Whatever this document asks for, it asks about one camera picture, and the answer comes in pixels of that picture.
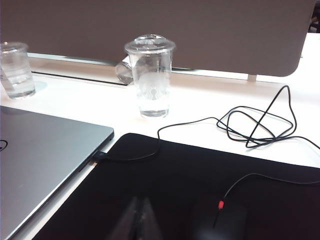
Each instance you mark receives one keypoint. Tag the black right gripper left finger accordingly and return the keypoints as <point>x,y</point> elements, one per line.
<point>131,222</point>

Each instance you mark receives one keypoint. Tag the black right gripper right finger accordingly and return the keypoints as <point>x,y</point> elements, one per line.
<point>150,222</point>

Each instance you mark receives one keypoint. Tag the silver closed laptop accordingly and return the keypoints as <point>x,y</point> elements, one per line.
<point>42,155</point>

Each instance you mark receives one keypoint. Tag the tall clear logo cup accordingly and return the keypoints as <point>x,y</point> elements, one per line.
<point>152,82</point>

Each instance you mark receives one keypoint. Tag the small clear plastic cup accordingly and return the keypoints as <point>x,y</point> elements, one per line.
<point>17,75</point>

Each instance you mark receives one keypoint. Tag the black mouse pad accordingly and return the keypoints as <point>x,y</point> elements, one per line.
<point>175,180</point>

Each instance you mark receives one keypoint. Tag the black computer mouse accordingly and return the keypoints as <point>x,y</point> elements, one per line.
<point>225,225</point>

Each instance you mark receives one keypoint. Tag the brown fabric desk divider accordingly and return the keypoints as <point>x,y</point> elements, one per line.
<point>175,30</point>

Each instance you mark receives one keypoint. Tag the white divider foot bracket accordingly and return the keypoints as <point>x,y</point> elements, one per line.
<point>252,77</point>

